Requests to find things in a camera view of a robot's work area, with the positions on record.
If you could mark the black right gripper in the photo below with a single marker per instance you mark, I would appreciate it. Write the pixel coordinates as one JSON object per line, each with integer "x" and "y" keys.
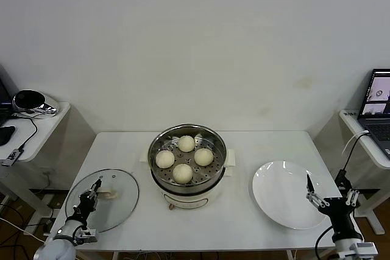
{"x": 338, "y": 211}

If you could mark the white steamed baozi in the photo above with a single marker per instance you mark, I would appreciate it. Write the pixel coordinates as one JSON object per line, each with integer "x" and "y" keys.
{"x": 164, "y": 159}
{"x": 203, "y": 156}
{"x": 182, "y": 173}
{"x": 186, "y": 143}

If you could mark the small grey usb hub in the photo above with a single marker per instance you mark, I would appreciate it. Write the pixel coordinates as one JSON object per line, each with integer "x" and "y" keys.
{"x": 12, "y": 157}

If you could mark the round glass pot lid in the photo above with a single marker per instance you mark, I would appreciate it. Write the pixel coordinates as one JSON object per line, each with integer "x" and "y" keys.
{"x": 119, "y": 211}

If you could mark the round white plate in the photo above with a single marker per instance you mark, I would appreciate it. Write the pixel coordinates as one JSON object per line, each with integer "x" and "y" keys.
{"x": 283, "y": 193}

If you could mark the white desk label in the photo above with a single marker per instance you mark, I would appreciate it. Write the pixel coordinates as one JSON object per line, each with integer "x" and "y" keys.
{"x": 349, "y": 113}

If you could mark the silver black headset device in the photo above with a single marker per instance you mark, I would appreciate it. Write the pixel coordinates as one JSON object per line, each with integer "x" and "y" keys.
{"x": 29, "y": 100}

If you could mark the grey laptop with lit screen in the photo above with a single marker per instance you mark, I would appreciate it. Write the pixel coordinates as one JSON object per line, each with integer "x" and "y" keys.
{"x": 377, "y": 126}

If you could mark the black computer mouse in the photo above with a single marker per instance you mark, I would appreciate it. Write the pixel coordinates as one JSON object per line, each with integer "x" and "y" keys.
{"x": 6, "y": 135}

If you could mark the dark laptop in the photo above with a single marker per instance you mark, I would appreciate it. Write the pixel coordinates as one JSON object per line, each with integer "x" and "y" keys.
{"x": 3, "y": 101}

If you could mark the white table leg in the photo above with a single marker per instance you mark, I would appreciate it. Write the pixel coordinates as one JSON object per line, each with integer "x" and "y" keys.
{"x": 116, "y": 255}
{"x": 292, "y": 255}

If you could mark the white side desk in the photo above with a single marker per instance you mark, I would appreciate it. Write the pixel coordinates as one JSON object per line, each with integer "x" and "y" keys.
{"x": 45, "y": 132}
{"x": 356, "y": 126}

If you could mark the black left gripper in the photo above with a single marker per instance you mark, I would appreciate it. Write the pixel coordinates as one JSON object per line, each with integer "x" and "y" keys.
{"x": 84, "y": 206}

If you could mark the white electric cooker pot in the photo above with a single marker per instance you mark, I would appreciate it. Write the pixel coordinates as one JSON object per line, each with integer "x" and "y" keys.
{"x": 186, "y": 200}

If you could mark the perforated steel steamer basket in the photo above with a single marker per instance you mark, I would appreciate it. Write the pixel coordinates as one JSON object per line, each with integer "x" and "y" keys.
{"x": 213, "y": 171}

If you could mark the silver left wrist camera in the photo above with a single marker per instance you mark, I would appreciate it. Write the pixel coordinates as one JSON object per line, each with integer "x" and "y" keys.
{"x": 86, "y": 235}

